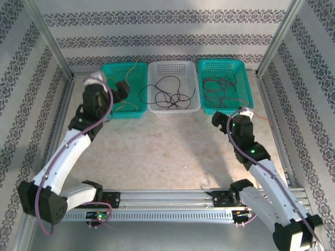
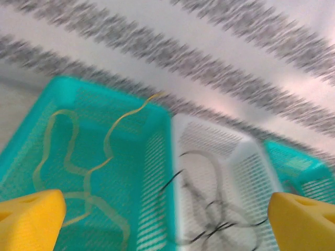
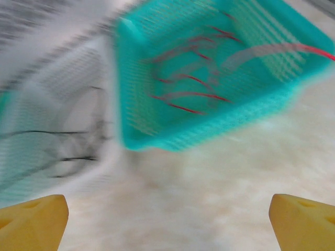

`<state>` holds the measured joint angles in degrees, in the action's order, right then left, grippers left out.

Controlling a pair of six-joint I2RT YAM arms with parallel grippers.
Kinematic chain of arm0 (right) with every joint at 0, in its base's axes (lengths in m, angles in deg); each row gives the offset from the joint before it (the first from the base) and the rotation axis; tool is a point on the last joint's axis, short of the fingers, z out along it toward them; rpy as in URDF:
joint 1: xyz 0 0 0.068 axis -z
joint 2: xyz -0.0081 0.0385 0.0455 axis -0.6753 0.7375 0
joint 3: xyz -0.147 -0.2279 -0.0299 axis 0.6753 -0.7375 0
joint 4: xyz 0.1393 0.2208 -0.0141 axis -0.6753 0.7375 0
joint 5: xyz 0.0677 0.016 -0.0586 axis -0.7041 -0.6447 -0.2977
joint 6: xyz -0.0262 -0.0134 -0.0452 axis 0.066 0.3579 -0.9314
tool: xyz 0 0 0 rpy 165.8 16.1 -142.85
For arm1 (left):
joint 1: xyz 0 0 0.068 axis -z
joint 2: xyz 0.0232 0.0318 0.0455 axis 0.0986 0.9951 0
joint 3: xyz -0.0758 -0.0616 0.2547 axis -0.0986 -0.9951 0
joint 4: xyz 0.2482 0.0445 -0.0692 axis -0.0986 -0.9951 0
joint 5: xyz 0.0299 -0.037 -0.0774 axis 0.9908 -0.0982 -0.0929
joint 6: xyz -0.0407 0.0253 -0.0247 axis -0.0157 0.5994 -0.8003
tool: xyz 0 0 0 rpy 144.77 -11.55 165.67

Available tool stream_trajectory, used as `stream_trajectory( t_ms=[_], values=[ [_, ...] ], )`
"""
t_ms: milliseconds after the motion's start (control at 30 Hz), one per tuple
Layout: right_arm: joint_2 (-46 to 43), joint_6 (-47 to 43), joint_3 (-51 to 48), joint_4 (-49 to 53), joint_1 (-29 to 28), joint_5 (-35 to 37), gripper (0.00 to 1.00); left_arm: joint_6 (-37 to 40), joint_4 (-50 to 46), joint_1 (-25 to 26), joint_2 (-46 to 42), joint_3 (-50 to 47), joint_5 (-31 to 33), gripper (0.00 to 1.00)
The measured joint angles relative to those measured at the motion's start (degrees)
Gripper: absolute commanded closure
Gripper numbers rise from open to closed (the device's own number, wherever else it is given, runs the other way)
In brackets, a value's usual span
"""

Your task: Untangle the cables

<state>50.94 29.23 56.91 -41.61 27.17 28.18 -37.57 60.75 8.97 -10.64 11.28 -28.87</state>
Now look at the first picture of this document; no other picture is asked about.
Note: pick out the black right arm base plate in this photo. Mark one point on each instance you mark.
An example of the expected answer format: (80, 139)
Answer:
(218, 200)

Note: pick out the aluminium frame rail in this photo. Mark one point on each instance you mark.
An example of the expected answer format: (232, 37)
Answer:
(269, 104)
(64, 99)

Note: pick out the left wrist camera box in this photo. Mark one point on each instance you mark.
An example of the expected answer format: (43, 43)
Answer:
(94, 78)

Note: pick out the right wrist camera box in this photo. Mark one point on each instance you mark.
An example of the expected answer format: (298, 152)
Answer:
(246, 112)

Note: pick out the small circuit board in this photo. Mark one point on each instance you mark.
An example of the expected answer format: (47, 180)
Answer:
(98, 216)
(240, 214)

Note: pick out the teal plastic basket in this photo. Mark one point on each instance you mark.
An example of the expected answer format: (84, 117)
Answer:
(136, 86)
(240, 86)

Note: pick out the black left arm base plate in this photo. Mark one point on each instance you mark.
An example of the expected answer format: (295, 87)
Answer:
(113, 200)

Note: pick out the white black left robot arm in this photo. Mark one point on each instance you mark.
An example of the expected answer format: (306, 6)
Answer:
(60, 162)

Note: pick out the aluminium frame post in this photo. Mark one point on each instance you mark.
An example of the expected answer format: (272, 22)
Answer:
(278, 39)
(51, 39)

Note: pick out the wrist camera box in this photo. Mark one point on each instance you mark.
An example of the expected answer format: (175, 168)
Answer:
(246, 112)
(94, 78)

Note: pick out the white plastic basket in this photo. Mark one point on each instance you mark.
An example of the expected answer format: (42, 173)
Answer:
(172, 68)

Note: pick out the aluminium mounting rail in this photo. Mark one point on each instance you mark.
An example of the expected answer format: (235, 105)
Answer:
(167, 198)

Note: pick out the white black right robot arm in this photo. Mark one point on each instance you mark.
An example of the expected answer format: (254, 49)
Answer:
(272, 183)

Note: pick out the grey metal panel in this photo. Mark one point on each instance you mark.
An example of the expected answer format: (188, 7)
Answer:
(167, 238)

